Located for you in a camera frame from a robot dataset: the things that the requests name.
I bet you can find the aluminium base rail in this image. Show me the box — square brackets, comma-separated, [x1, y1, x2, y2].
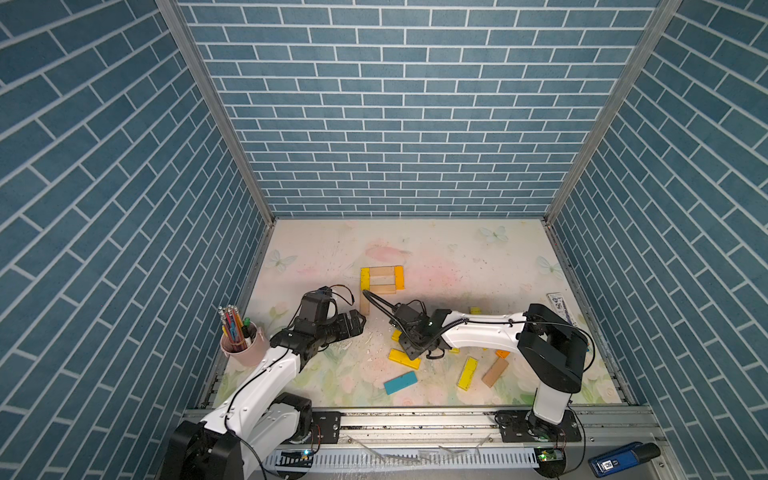
[179, 407, 667, 448]

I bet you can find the toothpaste tube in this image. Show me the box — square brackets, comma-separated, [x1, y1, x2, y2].
[546, 292, 578, 326]

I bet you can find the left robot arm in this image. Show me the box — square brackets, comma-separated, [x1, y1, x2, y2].
[159, 310, 366, 479]

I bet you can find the white cable duct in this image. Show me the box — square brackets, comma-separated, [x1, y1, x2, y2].
[264, 447, 539, 473]

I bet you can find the pen holder cup with pens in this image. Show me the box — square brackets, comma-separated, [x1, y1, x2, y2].
[218, 305, 269, 367]

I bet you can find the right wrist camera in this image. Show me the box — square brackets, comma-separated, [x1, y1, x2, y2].
[393, 303, 429, 329]

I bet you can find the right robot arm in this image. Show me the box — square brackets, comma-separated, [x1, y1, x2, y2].
[387, 303, 594, 442]

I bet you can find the blue handheld device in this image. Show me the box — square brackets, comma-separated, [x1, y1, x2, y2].
[588, 442, 661, 478]

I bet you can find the tan wooden block diagonal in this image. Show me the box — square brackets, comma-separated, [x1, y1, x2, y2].
[370, 284, 397, 295]

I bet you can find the teal block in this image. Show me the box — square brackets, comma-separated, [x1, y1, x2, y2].
[384, 371, 418, 395]

